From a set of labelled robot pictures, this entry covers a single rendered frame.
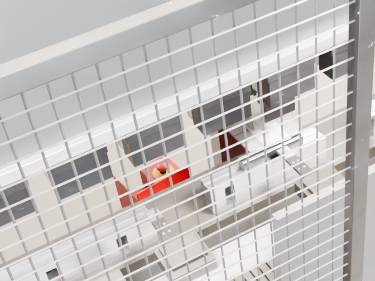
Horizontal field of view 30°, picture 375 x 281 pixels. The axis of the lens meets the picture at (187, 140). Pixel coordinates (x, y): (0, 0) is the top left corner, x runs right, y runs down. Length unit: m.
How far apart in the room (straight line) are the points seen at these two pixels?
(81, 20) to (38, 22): 0.08
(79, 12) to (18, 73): 0.64
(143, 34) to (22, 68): 0.12
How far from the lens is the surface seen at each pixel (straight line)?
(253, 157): 1.98
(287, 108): 1.95
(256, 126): 2.08
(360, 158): 0.95
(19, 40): 1.26
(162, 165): 2.29
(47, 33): 1.27
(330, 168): 1.89
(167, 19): 0.67
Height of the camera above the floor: 2.33
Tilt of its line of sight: 40 degrees down
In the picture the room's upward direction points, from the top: 10 degrees counter-clockwise
